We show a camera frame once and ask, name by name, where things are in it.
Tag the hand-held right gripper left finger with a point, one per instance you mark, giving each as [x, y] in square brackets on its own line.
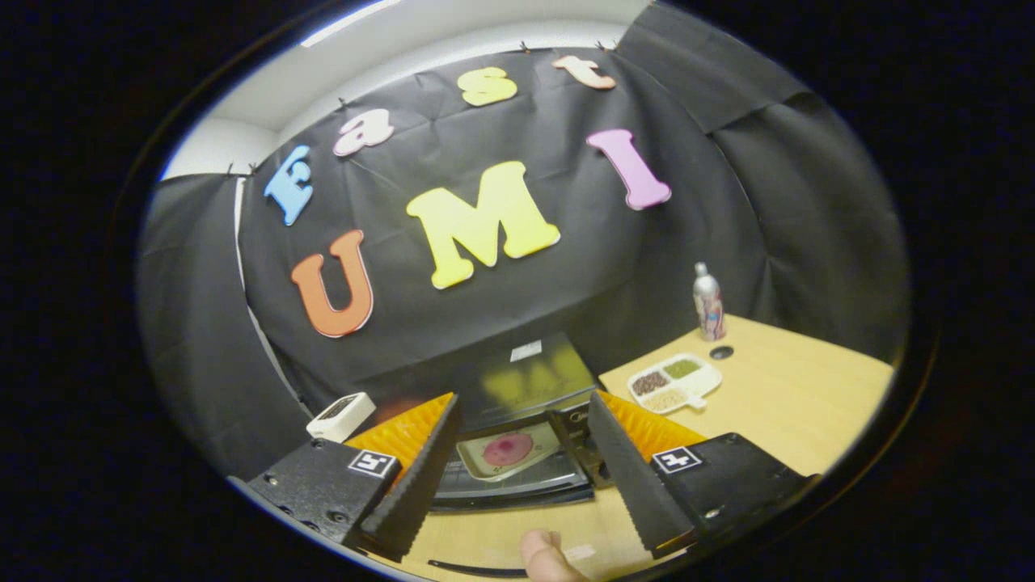
[420, 477]

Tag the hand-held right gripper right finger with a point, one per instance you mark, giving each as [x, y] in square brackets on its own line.
[627, 477]

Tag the white food tray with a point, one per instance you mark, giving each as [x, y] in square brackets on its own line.
[543, 440]

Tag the pink round food slice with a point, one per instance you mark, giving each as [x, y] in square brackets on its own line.
[508, 449]

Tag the black electric oven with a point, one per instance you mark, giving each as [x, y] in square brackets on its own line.
[525, 384]

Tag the white boxy appliance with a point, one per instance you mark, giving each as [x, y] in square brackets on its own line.
[340, 416]

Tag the white divided grain plate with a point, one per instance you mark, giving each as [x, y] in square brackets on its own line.
[675, 384]

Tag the black round table grommet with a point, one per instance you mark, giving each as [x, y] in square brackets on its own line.
[721, 352]

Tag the silver printed bottle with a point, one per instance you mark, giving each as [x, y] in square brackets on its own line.
[709, 307]

